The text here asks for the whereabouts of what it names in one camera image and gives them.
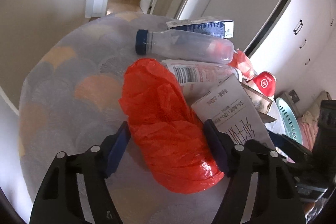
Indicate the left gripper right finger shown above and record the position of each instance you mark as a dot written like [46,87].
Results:
[276,199]

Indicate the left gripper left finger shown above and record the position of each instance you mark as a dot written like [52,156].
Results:
[58,198]

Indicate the red plastic bag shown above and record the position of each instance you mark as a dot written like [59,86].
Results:
[167,131]

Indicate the blue white milk carton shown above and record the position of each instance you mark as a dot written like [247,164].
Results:
[209,25]

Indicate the clear bottle blue cap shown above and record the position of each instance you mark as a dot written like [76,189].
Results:
[184,45]

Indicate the mint green laundry basket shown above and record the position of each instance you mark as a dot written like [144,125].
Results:
[290,122]

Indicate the white grey milk carton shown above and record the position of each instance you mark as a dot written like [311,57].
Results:
[233,113]

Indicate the white wardrobe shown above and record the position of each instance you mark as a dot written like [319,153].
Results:
[300,51]

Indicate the white pink label bottle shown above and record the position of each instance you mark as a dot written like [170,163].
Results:
[199,72]

